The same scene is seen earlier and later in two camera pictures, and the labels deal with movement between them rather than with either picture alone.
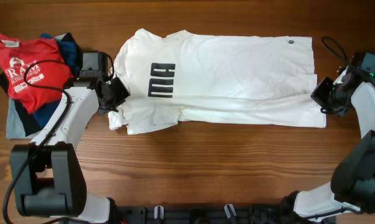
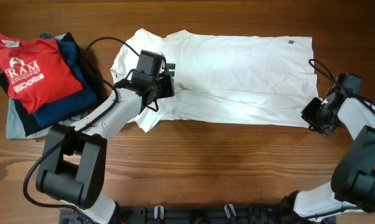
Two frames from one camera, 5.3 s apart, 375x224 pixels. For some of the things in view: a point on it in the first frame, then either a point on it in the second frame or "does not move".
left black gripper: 121,92 -> 167,90
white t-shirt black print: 266,79 does not move
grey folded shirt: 14,130 does not move
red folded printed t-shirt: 37,69 does not move
